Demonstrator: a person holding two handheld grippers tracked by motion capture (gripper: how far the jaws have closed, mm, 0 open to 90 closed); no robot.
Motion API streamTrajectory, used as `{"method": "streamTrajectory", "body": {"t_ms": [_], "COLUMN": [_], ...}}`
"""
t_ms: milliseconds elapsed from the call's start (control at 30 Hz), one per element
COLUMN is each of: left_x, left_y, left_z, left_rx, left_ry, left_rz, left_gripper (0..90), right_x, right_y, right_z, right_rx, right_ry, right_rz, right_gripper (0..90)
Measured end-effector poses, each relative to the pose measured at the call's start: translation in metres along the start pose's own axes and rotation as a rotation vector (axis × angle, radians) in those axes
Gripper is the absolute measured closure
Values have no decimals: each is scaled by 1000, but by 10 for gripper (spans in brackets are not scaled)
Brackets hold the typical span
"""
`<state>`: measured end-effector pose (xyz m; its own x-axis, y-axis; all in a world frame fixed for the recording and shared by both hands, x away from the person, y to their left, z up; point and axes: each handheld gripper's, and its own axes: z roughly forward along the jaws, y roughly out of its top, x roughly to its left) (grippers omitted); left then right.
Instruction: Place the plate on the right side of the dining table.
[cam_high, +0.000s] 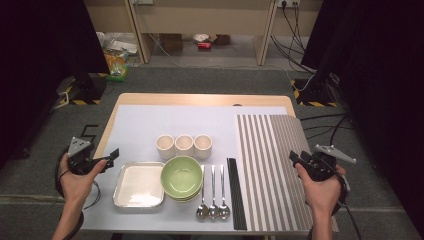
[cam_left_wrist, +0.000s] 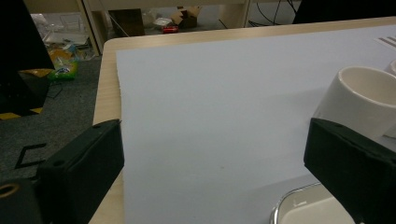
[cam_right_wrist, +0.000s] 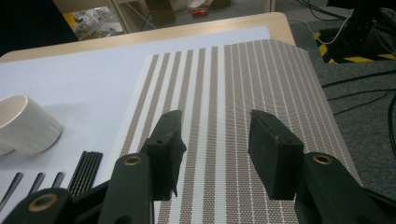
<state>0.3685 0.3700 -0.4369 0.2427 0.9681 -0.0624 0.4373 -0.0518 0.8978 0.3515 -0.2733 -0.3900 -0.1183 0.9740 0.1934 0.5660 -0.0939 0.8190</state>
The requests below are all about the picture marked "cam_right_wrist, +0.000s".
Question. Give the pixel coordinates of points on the pile of clear plastic bags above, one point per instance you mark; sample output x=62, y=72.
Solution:
x=96, y=25

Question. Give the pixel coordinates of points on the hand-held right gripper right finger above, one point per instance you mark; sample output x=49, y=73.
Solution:
x=277, y=158

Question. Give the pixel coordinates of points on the black stand base hazard tape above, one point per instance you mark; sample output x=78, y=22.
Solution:
x=358, y=34

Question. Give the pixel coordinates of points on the black curtain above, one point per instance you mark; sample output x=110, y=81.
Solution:
x=31, y=25

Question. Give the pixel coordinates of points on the yellow snack bag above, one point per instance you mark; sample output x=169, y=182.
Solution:
x=70, y=20

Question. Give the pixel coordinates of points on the cream ceramic cup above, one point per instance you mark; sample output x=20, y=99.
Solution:
x=31, y=130

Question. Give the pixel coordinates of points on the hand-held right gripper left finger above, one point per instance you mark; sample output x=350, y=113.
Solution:
x=165, y=168

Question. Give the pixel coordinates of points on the beige wooden desk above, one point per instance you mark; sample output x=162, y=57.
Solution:
x=87, y=4

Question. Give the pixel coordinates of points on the brown white striped placemat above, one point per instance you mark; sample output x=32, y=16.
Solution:
x=218, y=93

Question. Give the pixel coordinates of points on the pale white paper sheet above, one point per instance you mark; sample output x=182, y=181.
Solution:
x=93, y=77

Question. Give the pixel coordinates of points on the bundle of black chopsticks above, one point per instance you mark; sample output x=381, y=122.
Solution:
x=85, y=171

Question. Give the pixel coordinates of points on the crumpled white bag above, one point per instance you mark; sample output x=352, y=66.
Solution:
x=196, y=3

